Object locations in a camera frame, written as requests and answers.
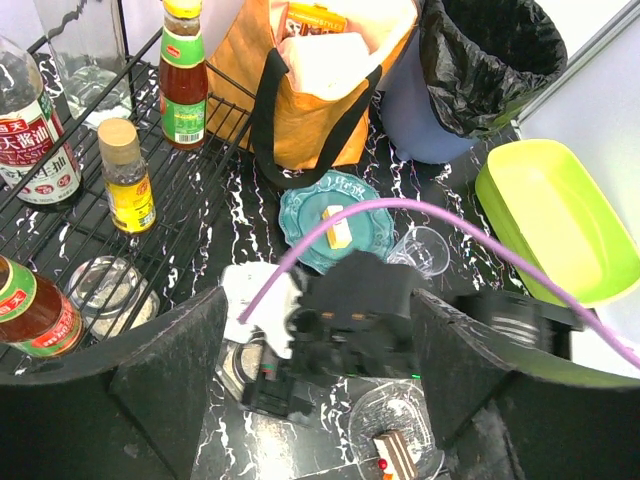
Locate clear glass bowl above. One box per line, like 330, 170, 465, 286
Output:
348, 381, 444, 479

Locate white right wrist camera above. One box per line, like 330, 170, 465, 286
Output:
220, 262, 302, 359

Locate orange snack box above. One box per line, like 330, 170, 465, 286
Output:
282, 2, 347, 39

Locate small yellow seasoning bottle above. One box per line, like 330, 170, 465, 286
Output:
97, 118, 156, 234

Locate clear glass tumbler rear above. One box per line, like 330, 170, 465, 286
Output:
387, 226, 450, 278

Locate white paper package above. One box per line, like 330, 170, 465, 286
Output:
278, 32, 374, 101

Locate yellow cake slice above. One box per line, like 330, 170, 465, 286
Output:
322, 205, 352, 250

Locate teal ceramic plate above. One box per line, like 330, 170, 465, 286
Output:
278, 170, 394, 274

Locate trash bin with black liner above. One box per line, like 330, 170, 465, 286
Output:
380, 1, 568, 164

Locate chocolate cake slice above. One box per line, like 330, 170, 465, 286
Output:
373, 430, 418, 480

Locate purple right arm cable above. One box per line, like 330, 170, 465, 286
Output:
239, 197, 640, 371

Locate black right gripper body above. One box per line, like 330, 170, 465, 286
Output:
240, 309, 415, 423

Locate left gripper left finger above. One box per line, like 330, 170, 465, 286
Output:
1, 287, 227, 479

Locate lime green plastic tub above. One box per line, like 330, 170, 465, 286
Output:
475, 139, 639, 308

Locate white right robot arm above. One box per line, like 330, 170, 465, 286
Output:
240, 251, 639, 434

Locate orange canvas tote bag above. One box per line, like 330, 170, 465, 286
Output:
207, 1, 418, 189

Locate black wire dish rack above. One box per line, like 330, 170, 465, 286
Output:
0, 0, 256, 374

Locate red sauce bottle yellow cap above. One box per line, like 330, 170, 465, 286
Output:
1, 257, 84, 358

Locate glass jar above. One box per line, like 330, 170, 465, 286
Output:
65, 256, 160, 340
216, 335, 264, 400

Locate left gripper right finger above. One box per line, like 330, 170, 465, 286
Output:
411, 289, 639, 479

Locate glass jar front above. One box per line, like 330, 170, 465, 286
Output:
65, 256, 160, 340

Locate clear bottle black cap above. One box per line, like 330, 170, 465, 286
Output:
1, 37, 83, 210

